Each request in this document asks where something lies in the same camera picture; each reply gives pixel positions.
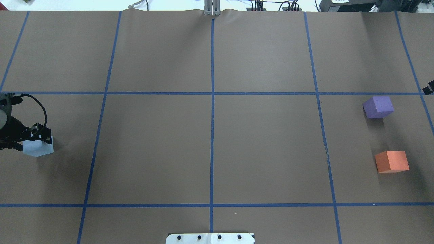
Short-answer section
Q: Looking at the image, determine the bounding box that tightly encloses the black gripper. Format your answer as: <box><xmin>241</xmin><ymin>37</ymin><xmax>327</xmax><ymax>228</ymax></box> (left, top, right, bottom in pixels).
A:
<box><xmin>0</xmin><ymin>115</ymin><xmax>53</xmax><ymax>152</ymax></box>

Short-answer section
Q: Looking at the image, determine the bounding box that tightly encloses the light blue foam block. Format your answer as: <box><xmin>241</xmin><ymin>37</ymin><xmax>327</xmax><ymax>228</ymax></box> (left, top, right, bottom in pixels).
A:
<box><xmin>23</xmin><ymin>136</ymin><xmax>54</xmax><ymax>157</ymax></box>

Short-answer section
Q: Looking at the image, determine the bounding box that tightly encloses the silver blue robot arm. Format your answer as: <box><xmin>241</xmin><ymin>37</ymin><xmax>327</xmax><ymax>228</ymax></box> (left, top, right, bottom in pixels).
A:
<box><xmin>0</xmin><ymin>93</ymin><xmax>54</xmax><ymax>157</ymax></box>

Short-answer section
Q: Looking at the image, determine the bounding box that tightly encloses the purple foam block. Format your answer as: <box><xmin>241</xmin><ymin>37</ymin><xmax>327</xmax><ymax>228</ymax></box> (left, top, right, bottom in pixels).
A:
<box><xmin>363</xmin><ymin>96</ymin><xmax>395</xmax><ymax>119</ymax></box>

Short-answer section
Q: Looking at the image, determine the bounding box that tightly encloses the orange foam block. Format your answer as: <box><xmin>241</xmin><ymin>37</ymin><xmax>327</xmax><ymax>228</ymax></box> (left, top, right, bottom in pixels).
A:
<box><xmin>374</xmin><ymin>151</ymin><xmax>410</xmax><ymax>173</ymax></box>

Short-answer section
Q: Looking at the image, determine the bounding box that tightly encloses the black box with label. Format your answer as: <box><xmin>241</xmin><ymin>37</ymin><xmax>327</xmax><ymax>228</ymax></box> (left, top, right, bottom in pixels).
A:
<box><xmin>319</xmin><ymin>0</ymin><xmax>377</xmax><ymax>12</ymax></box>

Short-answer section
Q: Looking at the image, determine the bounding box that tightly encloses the black power strip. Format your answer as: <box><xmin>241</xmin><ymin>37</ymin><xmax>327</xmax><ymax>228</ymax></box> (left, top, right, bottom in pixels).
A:
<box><xmin>246</xmin><ymin>0</ymin><xmax>302</xmax><ymax>12</ymax></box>

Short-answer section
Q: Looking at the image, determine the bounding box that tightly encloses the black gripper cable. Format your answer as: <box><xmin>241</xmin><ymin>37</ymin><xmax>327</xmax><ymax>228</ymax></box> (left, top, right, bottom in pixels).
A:
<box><xmin>7</xmin><ymin>94</ymin><xmax>47</xmax><ymax>128</ymax></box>

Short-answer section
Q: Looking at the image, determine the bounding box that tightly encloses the white pedestal column with base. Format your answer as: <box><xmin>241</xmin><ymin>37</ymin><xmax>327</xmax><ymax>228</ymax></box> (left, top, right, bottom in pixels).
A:
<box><xmin>165</xmin><ymin>233</ymin><xmax>255</xmax><ymax>244</ymax></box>

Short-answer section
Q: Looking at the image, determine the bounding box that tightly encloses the aluminium frame post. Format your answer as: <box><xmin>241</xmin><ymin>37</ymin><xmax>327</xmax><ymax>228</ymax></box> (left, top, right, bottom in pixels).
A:
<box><xmin>203</xmin><ymin>0</ymin><xmax>221</xmax><ymax>16</ymax></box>

